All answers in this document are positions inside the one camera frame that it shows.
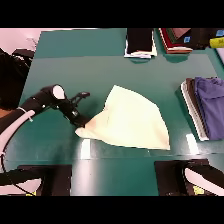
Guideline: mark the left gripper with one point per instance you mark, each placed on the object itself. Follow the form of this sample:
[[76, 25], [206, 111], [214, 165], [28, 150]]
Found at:
[[75, 115]]

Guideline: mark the red garment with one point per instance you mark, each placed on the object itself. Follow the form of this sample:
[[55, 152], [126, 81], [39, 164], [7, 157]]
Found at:
[[164, 39]]

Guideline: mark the blue garment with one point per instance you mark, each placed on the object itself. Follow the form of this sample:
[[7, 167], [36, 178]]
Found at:
[[213, 106]]

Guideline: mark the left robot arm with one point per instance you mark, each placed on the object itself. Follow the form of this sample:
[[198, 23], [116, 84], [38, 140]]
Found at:
[[43, 98]]

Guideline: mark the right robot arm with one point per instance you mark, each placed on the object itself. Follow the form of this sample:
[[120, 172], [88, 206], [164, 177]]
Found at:
[[203, 176]]

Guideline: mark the dark brown garment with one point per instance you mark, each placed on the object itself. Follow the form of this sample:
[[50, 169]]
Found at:
[[190, 96]]

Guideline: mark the cream T-shirt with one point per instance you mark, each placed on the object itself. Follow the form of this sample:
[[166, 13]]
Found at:
[[130, 121]]

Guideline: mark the white garment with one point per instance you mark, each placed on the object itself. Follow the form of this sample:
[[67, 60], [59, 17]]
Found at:
[[154, 50], [193, 116]]

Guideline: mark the black garment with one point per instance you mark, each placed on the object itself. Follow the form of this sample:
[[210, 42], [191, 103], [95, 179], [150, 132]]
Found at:
[[139, 40]]

